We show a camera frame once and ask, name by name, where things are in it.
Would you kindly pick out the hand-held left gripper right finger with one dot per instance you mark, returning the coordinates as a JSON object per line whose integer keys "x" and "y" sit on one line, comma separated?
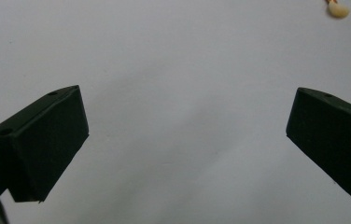
{"x": 335, "y": 140}

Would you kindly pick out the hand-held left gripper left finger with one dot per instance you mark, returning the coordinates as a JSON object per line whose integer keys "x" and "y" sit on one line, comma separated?
{"x": 46, "y": 143}

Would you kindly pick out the paintbrush with cream bristles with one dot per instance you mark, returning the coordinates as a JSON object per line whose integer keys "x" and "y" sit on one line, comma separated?
{"x": 338, "y": 10}

